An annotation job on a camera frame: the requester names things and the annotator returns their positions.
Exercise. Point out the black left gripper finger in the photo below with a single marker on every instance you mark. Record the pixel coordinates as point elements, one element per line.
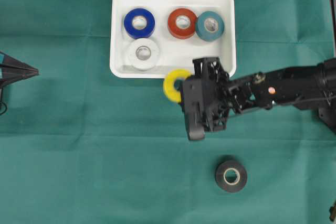
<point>11,75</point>
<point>10,62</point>

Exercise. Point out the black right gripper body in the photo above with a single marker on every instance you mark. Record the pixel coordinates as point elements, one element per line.
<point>215,109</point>

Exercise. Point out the yellow tape roll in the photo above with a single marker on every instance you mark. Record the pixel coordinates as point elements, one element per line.
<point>169,89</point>

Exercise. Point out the black tape roll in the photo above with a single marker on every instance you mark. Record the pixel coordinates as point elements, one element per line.
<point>231,176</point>

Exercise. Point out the green tape roll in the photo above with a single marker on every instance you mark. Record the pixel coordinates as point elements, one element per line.
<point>209,26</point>

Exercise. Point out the red tape roll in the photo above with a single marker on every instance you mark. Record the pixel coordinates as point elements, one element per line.
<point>181,23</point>

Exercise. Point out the white tape roll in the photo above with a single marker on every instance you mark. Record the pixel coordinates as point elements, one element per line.
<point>143,54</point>

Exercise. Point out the blue tape roll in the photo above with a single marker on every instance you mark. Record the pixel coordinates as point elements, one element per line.
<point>139,23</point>

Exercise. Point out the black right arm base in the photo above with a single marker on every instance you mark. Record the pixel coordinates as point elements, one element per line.
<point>328,117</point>

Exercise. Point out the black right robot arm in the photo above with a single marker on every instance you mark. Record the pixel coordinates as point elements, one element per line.
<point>305,88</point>

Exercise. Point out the green table cloth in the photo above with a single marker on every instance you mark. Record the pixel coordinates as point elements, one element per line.
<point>80,145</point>

